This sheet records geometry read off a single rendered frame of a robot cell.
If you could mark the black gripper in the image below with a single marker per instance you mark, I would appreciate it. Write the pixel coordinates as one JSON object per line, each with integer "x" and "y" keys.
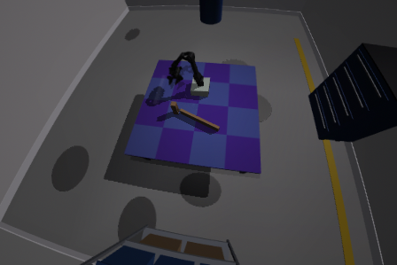
{"x": 178, "y": 78}

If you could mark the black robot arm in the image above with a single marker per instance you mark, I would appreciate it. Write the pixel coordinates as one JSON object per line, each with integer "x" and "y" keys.
{"x": 190, "y": 57}

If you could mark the brown wooden post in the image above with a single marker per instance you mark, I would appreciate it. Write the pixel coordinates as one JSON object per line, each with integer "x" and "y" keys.
{"x": 174, "y": 107}

